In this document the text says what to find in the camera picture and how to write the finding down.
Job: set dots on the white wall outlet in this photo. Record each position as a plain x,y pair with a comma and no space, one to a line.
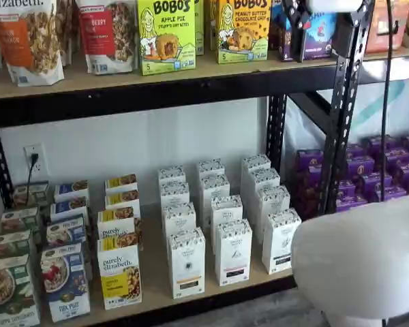
41,151

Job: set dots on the orange snack box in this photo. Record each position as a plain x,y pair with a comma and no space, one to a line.
398,30

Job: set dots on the white box dark strip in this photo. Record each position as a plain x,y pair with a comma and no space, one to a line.
273,201
279,242
264,178
255,163

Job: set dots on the green cereal box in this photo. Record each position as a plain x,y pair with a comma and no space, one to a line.
10,289
41,194
20,219
10,243

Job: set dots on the blue cereal box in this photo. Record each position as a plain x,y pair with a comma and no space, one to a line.
68,206
64,282
71,189
66,230

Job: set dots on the orange label granola bag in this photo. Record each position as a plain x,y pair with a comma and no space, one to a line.
68,34
20,44

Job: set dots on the white yellow purely elizabeth box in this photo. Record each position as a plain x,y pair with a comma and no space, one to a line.
119,272
122,199
116,221
121,182

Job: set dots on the yellow Bobo's peanut butter box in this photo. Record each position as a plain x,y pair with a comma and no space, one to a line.
242,34
214,24

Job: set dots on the red label granola bag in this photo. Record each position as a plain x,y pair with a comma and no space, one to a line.
102,34

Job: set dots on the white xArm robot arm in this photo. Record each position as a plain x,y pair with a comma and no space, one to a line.
354,259

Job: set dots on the particle board shelf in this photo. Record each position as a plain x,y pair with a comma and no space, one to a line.
402,54
153,272
88,80

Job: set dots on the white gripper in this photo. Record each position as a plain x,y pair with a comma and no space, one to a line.
334,5

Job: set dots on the black metal shelf rack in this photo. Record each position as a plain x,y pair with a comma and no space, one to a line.
156,98
310,109

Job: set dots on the green Bobo's apple pie box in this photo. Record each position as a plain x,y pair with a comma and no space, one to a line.
199,27
167,34

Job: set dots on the blue purple Zbar box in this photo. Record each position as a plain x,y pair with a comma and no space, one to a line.
322,34

